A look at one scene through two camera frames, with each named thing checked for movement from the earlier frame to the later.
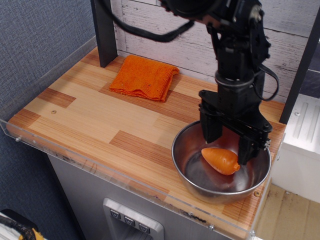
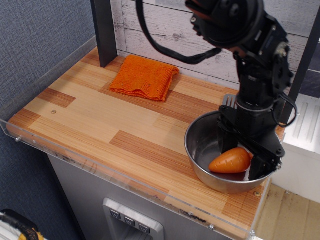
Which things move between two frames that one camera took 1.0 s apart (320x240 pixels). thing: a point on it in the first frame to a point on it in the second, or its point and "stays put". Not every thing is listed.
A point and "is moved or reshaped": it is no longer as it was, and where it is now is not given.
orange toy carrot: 224,161 is moved or reshaped
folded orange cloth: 146,77 stays put
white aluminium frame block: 296,169 stays put
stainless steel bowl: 200,181 is moved or reshaped
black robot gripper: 236,106 to 252,124
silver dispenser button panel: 123,223 stays put
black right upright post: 302,69 stays put
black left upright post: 104,33 stays put
